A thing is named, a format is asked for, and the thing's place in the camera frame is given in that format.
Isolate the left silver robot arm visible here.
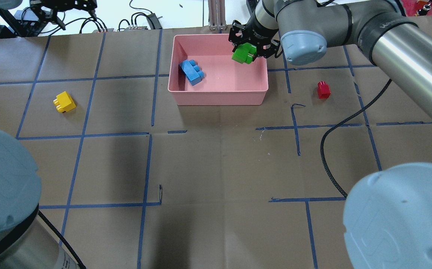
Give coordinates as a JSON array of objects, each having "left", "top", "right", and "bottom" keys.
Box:
[{"left": 0, "top": 130, "right": 86, "bottom": 269}]

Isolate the aluminium frame post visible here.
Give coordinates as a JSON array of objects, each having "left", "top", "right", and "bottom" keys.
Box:
[{"left": 208, "top": 0, "right": 227, "bottom": 31}]

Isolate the black device on desk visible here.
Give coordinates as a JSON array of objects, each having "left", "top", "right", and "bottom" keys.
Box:
[{"left": 14, "top": 7, "right": 58, "bottom": 37}]

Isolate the black cable hub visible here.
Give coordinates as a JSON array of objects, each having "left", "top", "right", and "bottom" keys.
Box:
[{"left": 146, "top": 13, "right": 163, "bottom": 30}]

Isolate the yellow toy block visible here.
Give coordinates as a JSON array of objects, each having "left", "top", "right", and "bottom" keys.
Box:
[{"left": 53, "top": 91, "right": 77, "bottom": 114}]

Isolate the pink plastic box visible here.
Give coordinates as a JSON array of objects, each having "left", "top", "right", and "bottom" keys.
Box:
[{"left": 168, "top": 34, "right": 268, "bottom": 105}]

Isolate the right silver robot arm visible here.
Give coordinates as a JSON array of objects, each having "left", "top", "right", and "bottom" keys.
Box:
[{"left": 229, "top": 0, "right": 432, "bottom": 269}]

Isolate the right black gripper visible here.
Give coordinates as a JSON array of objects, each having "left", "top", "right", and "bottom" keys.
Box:
[{"left": 228, "top": 16, "right": 282, "bottom": 60}]

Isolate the red toy block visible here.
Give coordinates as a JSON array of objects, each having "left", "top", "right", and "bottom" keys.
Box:
[{"left": 317, "top": 81, "right": 331, "bottom": 99}]

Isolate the green toy block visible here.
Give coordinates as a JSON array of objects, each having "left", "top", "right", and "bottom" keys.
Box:
[{"left": 231, "top": 43, "right": 257, "bottom": 64}]

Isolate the brown paper table cover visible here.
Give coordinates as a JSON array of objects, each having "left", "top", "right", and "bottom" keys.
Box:
[{"left": 0, "top": 16, "right": 432, "bottom": 269}]

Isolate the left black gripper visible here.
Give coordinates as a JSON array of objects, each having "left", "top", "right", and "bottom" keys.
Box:
[{"left": 29, "top": 0, "right": 97, "bottom": 30}]

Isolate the blue toy block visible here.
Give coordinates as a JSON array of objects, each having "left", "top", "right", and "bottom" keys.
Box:
[{"left": 179, "top": 59, "right": 205, "bottom": 86}]

